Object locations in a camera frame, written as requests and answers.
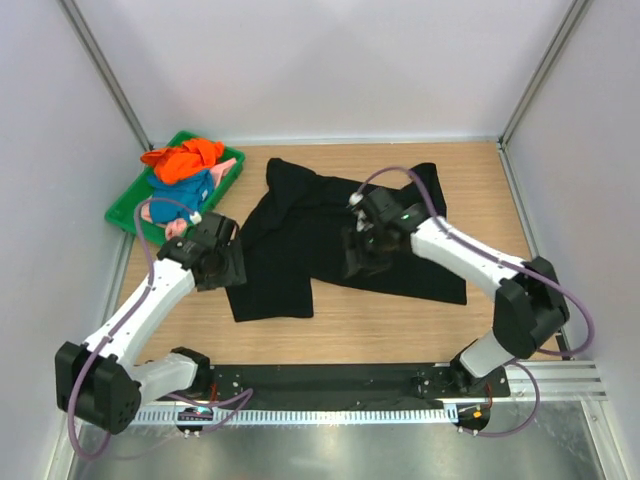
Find black t shirt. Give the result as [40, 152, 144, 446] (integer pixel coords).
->
[226, 158, 467, 322]

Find right aluminium corner post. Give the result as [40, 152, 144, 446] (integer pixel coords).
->
[498, 0, 592, 150]

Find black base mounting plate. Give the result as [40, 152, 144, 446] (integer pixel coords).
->
[211, 363, 511, 408]

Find aluminium corner post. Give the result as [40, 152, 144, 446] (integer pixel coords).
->
[498, 0, 592, 150]
[57, 0, 152, 151]

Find blue t shirt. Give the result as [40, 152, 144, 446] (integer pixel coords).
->
[147, 170, 214, 224]

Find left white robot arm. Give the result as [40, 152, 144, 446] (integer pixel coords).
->
[54, 237, 246, 435]

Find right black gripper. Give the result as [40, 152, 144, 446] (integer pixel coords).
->
[342, 224, 393, 277]

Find left aluminium corner post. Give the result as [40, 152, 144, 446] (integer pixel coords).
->
[57, 0, 152, 151]

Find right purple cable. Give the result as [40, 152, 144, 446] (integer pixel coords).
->
[355, 166, 597, 439]

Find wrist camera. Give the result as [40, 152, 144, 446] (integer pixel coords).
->
[348, 187, 403, 228]
[188, 212, 238, 250]

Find purple cable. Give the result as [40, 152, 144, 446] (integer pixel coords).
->
[67, 198, 255, 459]
[355, 166, 597, 439]

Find green plastic tray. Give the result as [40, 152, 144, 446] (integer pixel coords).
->
[105, 131, 245, 245]

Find slotted grey cable duct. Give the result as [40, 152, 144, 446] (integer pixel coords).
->
[131, 404, 458, 428]

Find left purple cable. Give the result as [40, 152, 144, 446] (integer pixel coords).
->
[67, 198, 255, 459]

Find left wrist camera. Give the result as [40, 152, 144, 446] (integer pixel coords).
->
[188, 212, 238, 250]

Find pink t shirt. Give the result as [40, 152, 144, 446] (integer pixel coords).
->
[141, 158, 237, 240]

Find orange t shirt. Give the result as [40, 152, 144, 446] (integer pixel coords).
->
[140, 138, 225, 185]

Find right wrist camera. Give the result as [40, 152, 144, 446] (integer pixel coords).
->
[348, 187, 403, 228]

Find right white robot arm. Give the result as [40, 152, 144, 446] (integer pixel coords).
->
[343, 190, 569, 396]

